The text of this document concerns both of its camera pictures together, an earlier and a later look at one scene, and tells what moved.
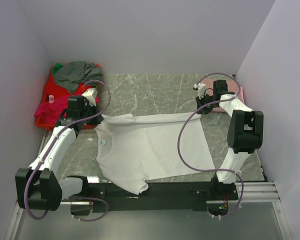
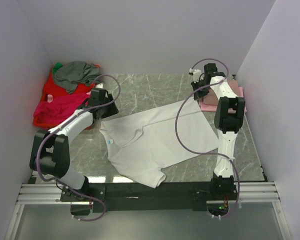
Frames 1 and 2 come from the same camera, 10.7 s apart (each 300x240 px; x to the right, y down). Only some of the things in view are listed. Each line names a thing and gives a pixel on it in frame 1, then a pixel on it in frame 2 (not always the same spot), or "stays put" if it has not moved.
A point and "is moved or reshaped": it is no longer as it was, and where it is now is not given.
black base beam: (102, 197) stays put
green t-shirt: (57, 66) stays put
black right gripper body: (203, 102) → (198, 88)
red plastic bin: (63, 80) stays put
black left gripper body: (93, 116) → (110, 109)
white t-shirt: (134, 150) is moved or reshaped
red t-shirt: (57, 90) stays put
